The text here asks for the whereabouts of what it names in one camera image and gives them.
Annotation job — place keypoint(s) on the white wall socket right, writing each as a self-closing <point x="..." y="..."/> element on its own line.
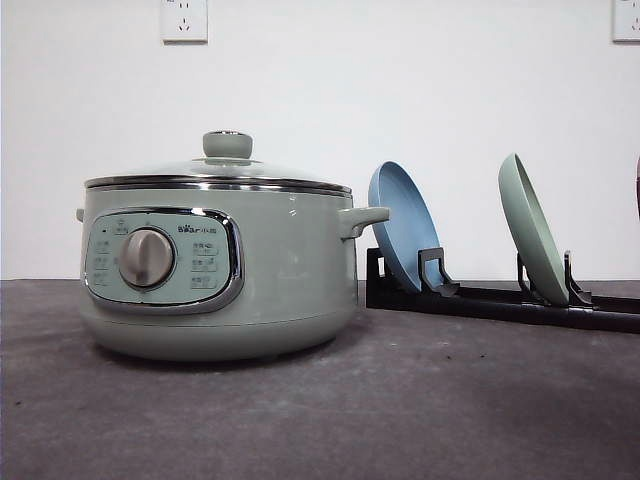
<point x="624" y="24"/>

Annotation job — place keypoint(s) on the glass lid with green knob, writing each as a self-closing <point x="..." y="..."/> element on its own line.
<point x="226" y="166"/>

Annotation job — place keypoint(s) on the white wall socket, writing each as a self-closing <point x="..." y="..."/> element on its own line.
<point x="184" y="23"/>
<point x="624" y="24"/>

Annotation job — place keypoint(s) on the white wall socket left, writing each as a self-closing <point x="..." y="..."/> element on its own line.
<point x="184" y="23"/>

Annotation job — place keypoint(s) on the green plate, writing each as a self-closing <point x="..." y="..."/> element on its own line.
<point x="528" y="231"/>

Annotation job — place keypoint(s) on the black plate rack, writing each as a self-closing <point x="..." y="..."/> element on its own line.
<point x="436" y="293"/>

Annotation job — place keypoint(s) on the blue plate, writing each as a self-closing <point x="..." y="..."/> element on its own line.
<point x="412" y="225"/>

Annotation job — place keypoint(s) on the green electric steamer pot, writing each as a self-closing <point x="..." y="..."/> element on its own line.
<point x="219" y="267"/>

